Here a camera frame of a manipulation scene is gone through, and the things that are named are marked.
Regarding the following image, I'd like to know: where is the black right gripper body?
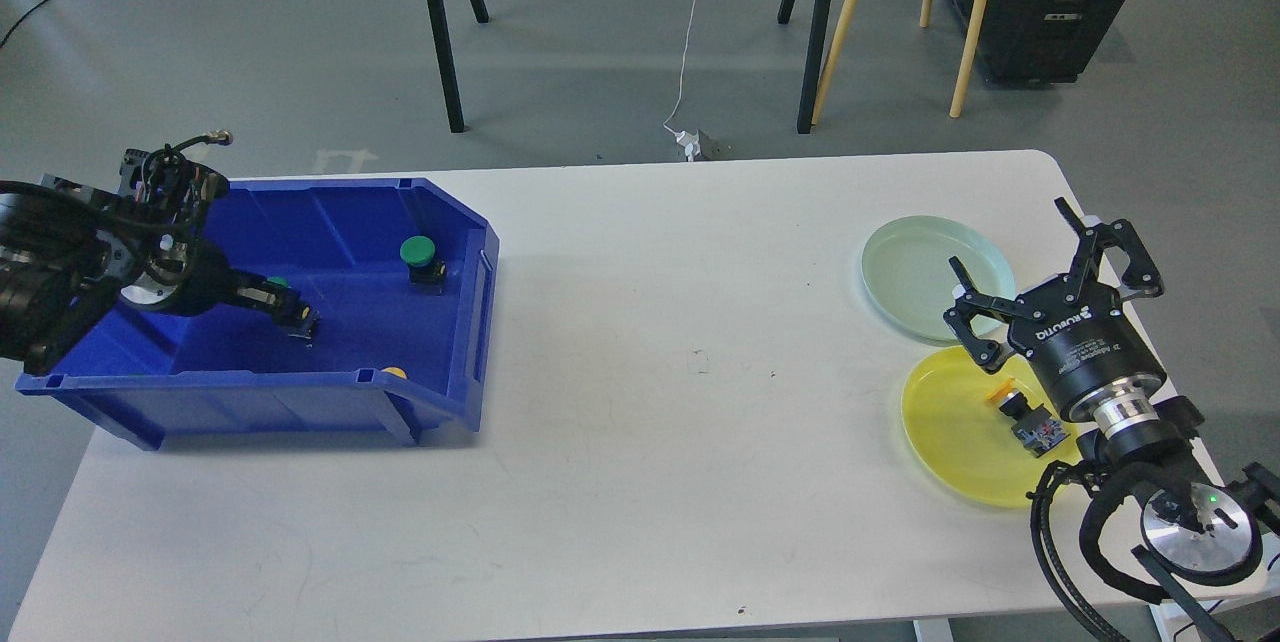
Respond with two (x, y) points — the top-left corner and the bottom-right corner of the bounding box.
(1007, 283), (1167, 422)

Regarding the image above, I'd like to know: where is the light green plate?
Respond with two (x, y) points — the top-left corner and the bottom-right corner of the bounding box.
(859, 215), (1016, 347)

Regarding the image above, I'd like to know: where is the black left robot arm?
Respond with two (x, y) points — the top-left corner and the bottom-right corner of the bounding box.
(1, 130), (317, 376)

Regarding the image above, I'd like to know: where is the green push button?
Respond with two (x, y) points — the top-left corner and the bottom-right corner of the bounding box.
(399, 235), (448, 295)

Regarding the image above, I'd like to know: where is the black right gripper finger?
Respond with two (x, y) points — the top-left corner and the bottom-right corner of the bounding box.
(943, 256), (1021, 373)
(1055, 197), (1165, 303)

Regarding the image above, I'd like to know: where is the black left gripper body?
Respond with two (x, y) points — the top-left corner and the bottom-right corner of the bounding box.
(150, 242), (271, 317)

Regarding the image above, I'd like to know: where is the yellow plate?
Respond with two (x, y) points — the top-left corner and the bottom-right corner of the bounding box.
(900, 347), (1082, 506)

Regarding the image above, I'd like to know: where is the white cable with plug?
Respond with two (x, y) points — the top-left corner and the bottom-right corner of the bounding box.
(662, 0), (736, 162)

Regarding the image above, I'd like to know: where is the blue plastic bin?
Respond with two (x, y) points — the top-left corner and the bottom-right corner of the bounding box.
(14, 178), (499, 450)

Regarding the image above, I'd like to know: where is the wooden leg left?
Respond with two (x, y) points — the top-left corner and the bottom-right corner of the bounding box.
(810, 0), (859, 127)

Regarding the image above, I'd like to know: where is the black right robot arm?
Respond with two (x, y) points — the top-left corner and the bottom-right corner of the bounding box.
(943, 197), (1277, 641)

